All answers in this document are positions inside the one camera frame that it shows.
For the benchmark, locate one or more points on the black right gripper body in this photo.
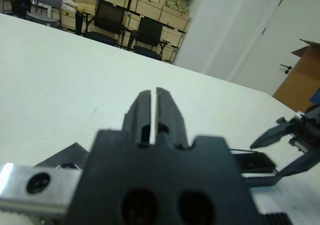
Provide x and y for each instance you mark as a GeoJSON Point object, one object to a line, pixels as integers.
{"type": "Point", "coordinates": [310, 125]}

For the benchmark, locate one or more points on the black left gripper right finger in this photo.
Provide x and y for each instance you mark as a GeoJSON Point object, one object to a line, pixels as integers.
{"type": "Point", "coordinates": [170, 115]}

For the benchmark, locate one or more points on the black mesh back chair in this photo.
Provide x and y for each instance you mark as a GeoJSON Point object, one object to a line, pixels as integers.
{"type": "Point", "coordinates": [110, 16]}

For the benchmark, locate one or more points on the wooden crate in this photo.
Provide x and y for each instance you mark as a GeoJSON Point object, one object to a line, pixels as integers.
{"type": "Point", "coordinates": [148, 9]}
{"type": "Point", "coordinates": [176, 20]}

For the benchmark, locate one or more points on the white door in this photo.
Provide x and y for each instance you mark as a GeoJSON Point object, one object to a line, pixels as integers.
{"type": "Point", "coordinates": [282, 35]}

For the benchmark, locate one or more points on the black padded chair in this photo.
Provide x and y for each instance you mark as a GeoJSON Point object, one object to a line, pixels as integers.
{"type": "Point", "coordinates": [151, 31]}

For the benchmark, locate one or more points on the black box lid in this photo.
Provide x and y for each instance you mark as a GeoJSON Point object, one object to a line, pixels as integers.
{"type": "Point", "coordinates": [70, 155]}

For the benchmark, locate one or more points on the brown cardboard box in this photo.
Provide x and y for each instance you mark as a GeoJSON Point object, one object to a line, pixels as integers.
{"type": "Point", "coordinates": [297, 85]}

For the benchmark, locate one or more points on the black metal shelving rack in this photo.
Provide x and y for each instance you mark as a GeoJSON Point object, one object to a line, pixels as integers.
{"type": "Point", "coordinates": [131, 0]}

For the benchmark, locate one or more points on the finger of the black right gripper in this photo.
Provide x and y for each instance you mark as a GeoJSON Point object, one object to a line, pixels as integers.
{"type": "Point", "coordinates": [275, 135]}
{"type": "Point", "coordinates": [300, 163]}

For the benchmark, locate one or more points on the black computer tower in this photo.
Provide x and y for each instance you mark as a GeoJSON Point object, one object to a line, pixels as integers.
{"type": "Point", "coordinates": [20, 5]}

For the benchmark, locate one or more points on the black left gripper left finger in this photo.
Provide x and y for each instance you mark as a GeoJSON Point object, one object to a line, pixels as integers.
{"type": "Point", "coordinates": [140, 115]}

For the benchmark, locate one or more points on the black upright panel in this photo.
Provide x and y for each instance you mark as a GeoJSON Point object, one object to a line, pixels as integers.
{"type": "Point", "coordinates": [79, 22]}

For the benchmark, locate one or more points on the black box with white insert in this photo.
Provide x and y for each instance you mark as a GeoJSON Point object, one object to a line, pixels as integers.
{"type": "Point", "coordinates": [260, 181]}

